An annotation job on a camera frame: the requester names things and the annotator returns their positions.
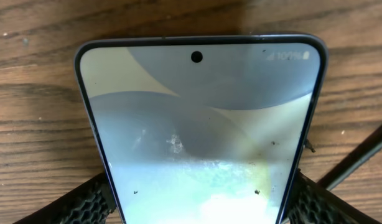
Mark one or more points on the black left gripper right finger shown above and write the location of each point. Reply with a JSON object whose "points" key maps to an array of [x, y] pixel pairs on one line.
{"points": [[309, 203]]}

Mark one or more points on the blue Galaxy S24+ smartphone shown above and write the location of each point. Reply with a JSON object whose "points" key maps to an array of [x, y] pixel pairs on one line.
{"points": [[202, 129]]}

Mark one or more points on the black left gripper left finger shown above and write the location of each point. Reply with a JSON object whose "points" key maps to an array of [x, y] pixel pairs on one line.
{"points": [[90, 203]]}

